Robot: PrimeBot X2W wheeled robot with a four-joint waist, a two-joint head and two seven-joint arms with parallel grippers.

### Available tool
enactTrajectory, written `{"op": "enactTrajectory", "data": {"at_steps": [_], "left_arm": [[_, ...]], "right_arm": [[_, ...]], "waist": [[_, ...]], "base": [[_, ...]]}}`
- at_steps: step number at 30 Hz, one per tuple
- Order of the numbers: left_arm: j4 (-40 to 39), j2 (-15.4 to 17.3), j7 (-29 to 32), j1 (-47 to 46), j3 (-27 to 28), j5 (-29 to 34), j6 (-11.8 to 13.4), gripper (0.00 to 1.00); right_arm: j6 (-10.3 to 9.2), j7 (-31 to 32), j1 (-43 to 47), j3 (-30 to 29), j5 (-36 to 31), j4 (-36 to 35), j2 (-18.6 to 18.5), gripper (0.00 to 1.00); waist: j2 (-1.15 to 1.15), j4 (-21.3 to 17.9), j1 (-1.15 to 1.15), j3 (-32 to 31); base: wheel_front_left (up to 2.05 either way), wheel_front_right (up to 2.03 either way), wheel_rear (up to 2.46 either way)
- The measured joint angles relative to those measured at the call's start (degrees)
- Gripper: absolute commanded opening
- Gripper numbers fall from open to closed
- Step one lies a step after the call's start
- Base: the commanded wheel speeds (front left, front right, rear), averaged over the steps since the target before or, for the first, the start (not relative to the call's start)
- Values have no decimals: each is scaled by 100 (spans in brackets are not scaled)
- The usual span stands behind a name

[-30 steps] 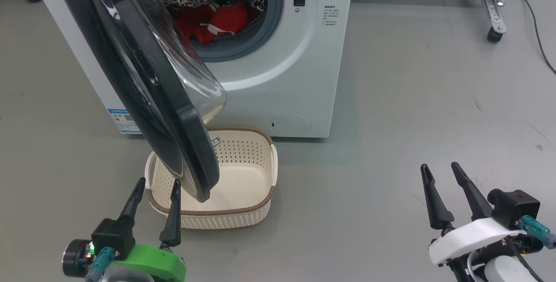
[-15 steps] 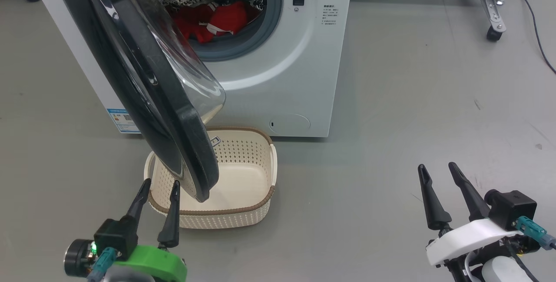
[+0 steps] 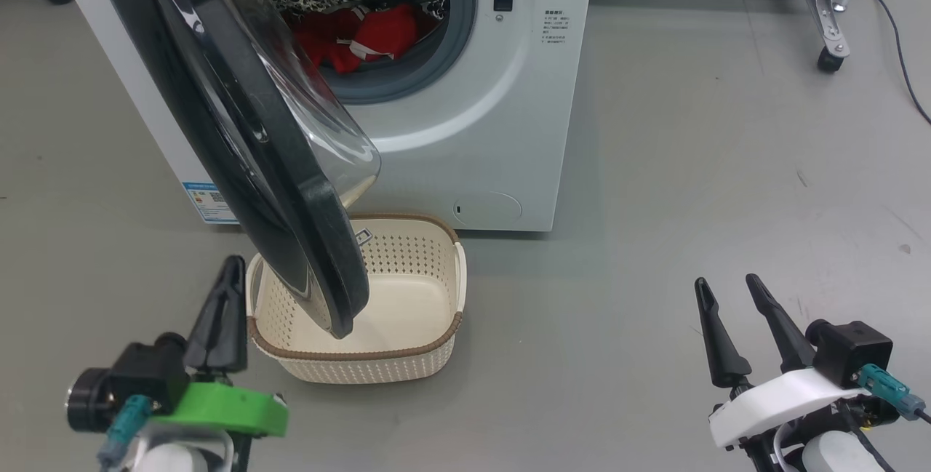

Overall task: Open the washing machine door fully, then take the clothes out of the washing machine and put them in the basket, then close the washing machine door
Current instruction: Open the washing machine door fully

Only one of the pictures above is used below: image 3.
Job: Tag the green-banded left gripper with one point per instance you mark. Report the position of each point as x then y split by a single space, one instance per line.
225 410

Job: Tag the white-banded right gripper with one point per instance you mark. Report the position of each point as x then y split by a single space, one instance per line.
771 406

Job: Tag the black round glass washer door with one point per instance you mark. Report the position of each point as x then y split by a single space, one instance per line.
320 239

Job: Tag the red basketball jersey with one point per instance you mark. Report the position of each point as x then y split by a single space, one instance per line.
327 43

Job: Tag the red white-striped shorts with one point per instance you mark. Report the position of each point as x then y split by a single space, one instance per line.
393 28

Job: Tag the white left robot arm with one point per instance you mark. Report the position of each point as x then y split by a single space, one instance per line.
174 457

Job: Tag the cream perforated laundry basket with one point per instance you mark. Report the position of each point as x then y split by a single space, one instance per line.
407 366

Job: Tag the white front-load washing machine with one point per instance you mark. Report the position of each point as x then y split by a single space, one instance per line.
509 130

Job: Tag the blue energy label sticker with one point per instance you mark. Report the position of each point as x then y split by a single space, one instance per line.
207 203

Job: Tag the round white filter flap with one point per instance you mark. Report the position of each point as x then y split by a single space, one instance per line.
487 208

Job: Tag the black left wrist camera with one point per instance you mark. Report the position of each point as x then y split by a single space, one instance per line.
145 370

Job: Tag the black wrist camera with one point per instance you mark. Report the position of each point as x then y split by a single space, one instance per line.
851 348
145 370

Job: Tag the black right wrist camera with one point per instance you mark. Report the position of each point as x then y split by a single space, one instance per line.
851 348

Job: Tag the teal left camera connector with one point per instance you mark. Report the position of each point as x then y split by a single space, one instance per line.
127 421

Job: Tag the teal camera connector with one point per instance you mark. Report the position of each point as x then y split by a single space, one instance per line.
887 388
127 421

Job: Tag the teal right camera connector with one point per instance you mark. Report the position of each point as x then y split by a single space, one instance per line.
887 388

